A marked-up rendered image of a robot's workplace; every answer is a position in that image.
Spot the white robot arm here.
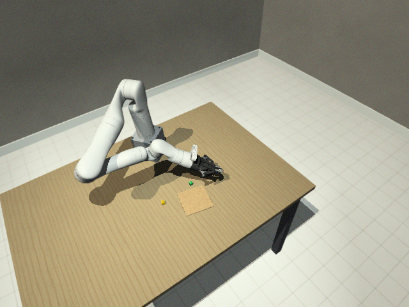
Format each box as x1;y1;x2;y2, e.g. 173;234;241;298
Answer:
74;79;197;184

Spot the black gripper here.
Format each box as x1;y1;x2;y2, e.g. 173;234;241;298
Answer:
189;154;222;177

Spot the tan square mat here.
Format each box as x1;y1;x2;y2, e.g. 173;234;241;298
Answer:
177;185;214;216

